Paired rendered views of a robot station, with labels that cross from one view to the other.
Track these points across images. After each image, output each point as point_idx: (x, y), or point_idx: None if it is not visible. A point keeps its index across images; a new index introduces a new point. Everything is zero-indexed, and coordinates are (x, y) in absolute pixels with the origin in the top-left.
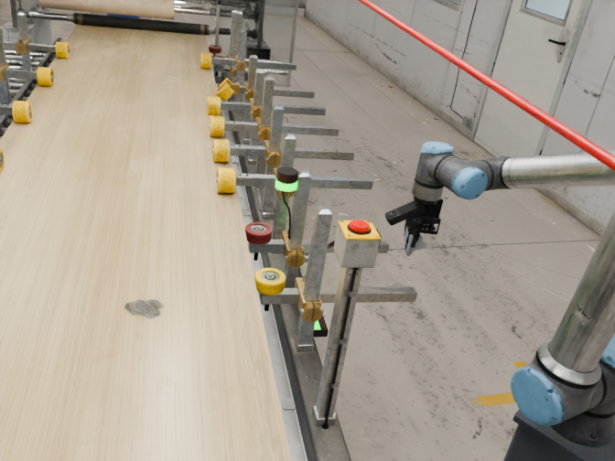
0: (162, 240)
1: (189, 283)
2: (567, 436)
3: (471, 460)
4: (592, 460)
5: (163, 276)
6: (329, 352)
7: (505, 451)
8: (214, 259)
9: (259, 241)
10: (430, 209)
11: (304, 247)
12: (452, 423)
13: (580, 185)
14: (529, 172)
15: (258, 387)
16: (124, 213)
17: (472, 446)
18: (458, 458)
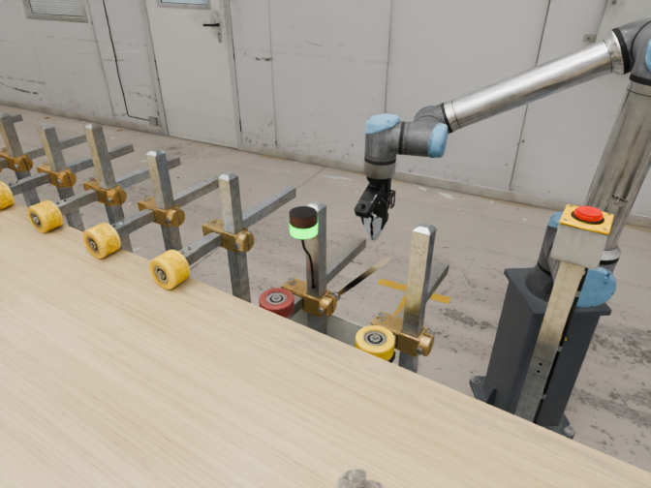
0: (212, 391)
1: (331, 414)
2: None
3: (435, 371)
4: (597, 307)
5: (295, 434)
6: (546, 367)
7: (442, 348)
8: (300, 365)
9: (291, 311)
10: (385, 186)
11: None
12: (397, 355)
13: (535, 100)
14: (480, 107)
15: (576, 460)
16: (107, 397)
17: (425, 361)
18: (428, 377)
